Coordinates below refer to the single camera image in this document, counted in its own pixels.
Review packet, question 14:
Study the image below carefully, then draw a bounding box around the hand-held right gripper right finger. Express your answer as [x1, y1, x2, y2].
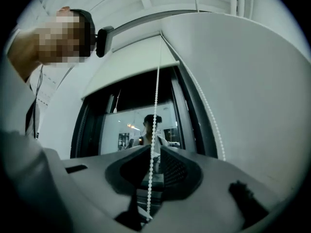
[150, 145, 295, 233]

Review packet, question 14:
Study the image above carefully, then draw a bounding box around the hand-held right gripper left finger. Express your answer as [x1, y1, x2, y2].
[60, 144, 153, 230]

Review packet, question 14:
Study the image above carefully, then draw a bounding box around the white bead chain cord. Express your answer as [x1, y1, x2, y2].
[145, 32, 227, 223]

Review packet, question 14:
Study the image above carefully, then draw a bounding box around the white roller blind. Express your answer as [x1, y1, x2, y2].
[81, 32, 181, 100]

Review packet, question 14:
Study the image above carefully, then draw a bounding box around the person's white shirt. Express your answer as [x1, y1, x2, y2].
[0, 54, 42, 155]

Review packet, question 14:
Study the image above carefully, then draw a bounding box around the person's head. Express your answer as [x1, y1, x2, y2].
[6, 6, 97, 83]

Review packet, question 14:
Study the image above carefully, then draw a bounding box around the white cord pull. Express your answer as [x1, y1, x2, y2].
[112, 88, 121, 114]

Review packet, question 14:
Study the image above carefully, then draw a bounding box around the black shoulder strap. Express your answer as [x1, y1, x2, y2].
[25, 102, 36, 136]

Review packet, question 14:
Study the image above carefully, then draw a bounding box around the black head-worn camera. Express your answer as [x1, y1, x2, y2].
[69, 8, 115, 58]

